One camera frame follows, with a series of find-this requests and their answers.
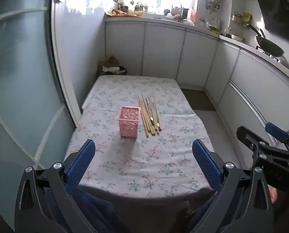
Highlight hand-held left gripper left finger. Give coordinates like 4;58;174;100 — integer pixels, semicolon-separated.
15;139;99;233

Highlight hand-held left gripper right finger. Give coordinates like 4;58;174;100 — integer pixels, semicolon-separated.
190;139;282;233

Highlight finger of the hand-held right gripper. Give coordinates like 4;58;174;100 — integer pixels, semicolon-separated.
265;123;289;155
236;126;289;168

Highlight pink plastic lattice basket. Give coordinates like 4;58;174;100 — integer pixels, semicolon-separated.
117;106;141;138

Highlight pile of wooden chopsticks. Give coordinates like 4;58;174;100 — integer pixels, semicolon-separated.
138;93;161;137

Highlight person's right hand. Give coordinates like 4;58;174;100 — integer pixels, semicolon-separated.
268;186;279;205

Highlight person's blue trousers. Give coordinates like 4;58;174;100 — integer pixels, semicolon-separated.
45;189;218;233

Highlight floral tablecloth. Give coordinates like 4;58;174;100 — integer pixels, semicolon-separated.
63;75;218;198

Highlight black wok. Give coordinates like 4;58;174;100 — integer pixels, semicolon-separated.
247;24;285;57

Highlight black trash bin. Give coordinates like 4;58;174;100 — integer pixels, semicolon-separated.
101;65;128;76

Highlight frosted glass sliding door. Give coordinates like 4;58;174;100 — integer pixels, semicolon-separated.
0;0;74;231

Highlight brown paper bag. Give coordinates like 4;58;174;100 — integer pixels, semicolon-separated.
97;56;121;76

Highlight black range hood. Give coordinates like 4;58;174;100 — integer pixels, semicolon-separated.
247;0;289;42

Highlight hanging kitchen tools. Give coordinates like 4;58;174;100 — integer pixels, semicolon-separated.
205;0;221;14

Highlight wooden cutting boards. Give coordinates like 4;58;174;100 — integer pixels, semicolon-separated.
106;9;145;18

